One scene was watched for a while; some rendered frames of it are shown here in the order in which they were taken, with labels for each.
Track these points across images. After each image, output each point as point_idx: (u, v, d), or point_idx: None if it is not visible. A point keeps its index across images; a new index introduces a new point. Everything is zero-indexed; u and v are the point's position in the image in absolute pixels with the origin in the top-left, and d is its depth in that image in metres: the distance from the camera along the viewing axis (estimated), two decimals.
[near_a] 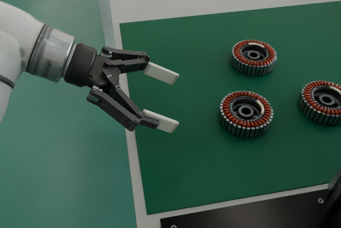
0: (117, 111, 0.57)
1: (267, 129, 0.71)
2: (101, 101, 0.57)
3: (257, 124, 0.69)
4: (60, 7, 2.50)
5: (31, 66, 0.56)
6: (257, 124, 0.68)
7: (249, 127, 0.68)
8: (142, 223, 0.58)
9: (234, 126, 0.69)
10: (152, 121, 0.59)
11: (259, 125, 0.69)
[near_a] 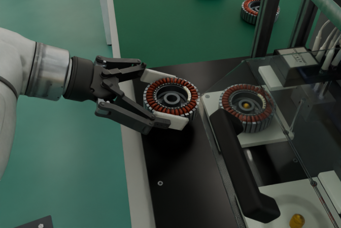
0: (131, 119, 0.56)
1: (194, 117, 0.65)
2: (111, 112, 0.56)
3: (182, 111, 0.63)
4: None
5: (30, 89, 0.52)
6: (182, 112, 0.62)
7: (173, 115, 0.62)
8: None
9: None
10: (164, 121, 0.60)
11: (184, 112, 0.63)
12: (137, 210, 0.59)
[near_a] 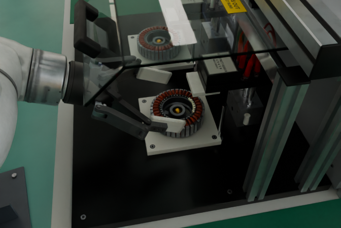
0: (127, 123, 0.56)
1: (199, 127, 0.68)
2: (107, 116, 0.56)
3: (187, 122, 0.66)
4: None
5: (29, 95, 0.53)
6: (187, 123, 0.66)
7: None
8: (66, 27, 1.02)
9: None
10: (161, 125, 0.59)
11: (189, 123, 0.66)
12: (63, 114, 0.77)
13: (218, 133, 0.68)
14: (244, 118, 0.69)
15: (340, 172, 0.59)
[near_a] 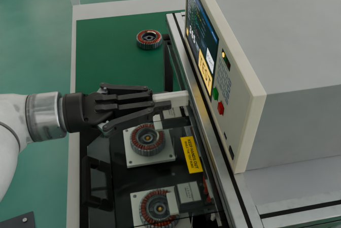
0: (133, 119, 0.62)
1: (176, 224, 0.89)
2: (116, 127, 0.61)
3: (166, 223, 0.87)
4: (49, 8, 3.14)
5: (34, 137, 0.60)
6: (166, 224, 0.86)
7: (160, 226, 0.86)
8: None
9: (148, 226, 0.87)
10: (164, 103, 0.65)
11: (168, 223, 0.87)
12: (71, 205, 0.98)
13: None
14: (211, 217, 0.89)
15: None
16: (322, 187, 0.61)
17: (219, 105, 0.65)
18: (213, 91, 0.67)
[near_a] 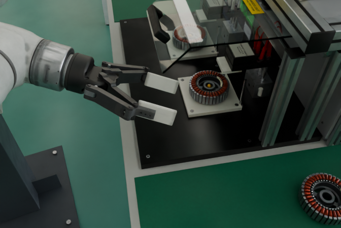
0: (112, 101, 0.58)
1: (225, 97, 0.93)
2: (96, 95, 0.59)
3: (217, 93, 0.91)
4: None
5: (32, 72, 0.61)
6: (217, 94, 0.91)
7: (211, 96, 0.90)
8: (112, 24, 1.26)
9: (200, 96, 0.91)
10: (148, 109, 0.59)
11: (218, 94, 0.91)
12: (121, 90, 1.02)
13: (240, 102, 0.93)
14: (259, 91, 0.93)
15: (327, 126, 0.84)
16: None
17: None
18: None
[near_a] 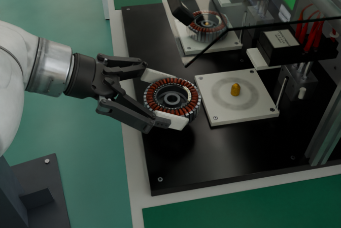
0: (132, 117, 0.56)
1: (194, 117, 0.65)
2: (112, 110, 0.56)
3: (182, 111, 0.63)
4: None
5: (31, 84, 0.52)
6: (182, 112, 0.62)
7: None
8: (112, 12, 1.06)
9: None
10: (165, 121, 0.60)
11: (184, 112, 0.63)
12: None
13: (276, 106, 0.72)
14: (300, 92, 0.73)
15: None
16: None
17: None
18: None
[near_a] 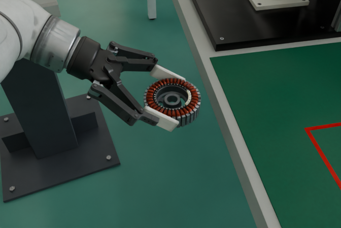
0: (118, 106, 0.58)
1: (188, 122, 0.64)
2: (101, 96, 0.58)
3: (174, 113, 0.62)
4: None
5: (34, 56, 0.57)
6: (174, 114, 0.62)
7: None
8: None
9: None
10: (152, 118, 0.60)
11: (176, 115, 0.62)
12: None
13: None
14: None
15: None
16: None
17: None
18: None
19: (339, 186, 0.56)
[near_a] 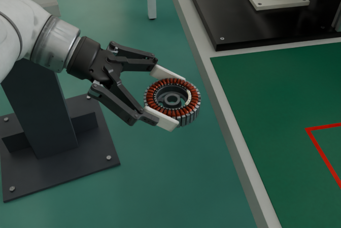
0: (118, 106, 0.58)
1: (188, 122, 0.64)
2: (101, 96, 0.58)
3: (174, 114, 0.62)
4: None
5: (34, 56, 0.57)
6: (174, 114, 0.62)
7: (165, 115, 0.62)
8: None
9: None
10: (152, 118, 0.60)
11: (176, 115, 0.62)
12: None
13: None
14: None
15: None
16: None
17: None
18: None
19: (339, 187, 0.55)
